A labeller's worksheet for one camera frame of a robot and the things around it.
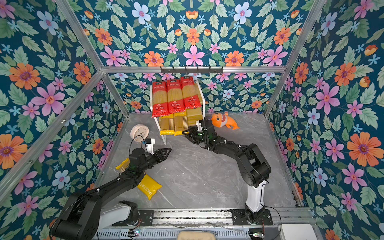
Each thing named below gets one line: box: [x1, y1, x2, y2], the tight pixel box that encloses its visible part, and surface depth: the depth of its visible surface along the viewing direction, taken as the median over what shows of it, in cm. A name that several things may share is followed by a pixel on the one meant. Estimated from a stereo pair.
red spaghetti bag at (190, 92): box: [180, 76, 202, 109], surface depth 83 cm
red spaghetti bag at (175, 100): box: [167, 79, 186, 114], surface depth 82 cm
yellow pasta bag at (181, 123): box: [173, 112, 189, 136], surface depth 92 cm
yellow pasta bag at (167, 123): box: [159, 113, 175, 136], surface depth 90 cm
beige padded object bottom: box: [177, 231, 216, 240], surface depth 67 cm
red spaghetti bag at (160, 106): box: [151, 81, 169, 118], surface depth 80 cm
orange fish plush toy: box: [211, 112, 240, 130], surface depth 110 cm
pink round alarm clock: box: [130, 123, 150, 143], surface depth 99 cm
